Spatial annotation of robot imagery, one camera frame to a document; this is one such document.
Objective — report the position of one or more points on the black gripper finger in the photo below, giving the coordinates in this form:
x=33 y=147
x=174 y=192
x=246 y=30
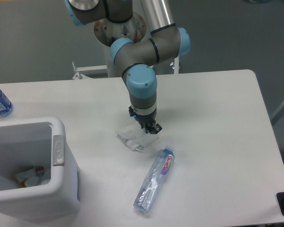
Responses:
x=152 y=128

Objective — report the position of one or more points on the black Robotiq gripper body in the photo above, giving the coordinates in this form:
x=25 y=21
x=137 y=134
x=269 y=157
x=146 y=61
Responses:
x=146 y=121

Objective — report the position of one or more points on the white paper wrapper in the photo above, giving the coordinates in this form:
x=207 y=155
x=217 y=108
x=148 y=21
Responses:
x=135 y=138

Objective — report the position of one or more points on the clear plastic water bottle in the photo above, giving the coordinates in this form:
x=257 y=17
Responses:
x=154 y=180

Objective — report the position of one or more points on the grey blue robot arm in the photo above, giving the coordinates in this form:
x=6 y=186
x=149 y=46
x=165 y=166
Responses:
x=134 y=58

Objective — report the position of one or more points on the trash pieces inside can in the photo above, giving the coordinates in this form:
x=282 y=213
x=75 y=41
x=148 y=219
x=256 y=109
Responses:
x=36 y=176

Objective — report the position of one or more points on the white plastic trash can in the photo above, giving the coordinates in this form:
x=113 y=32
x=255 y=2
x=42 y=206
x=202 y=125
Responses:
x=25 y=144

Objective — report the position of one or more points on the white pedestal base frame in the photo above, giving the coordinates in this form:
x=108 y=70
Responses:
x=101 y=71

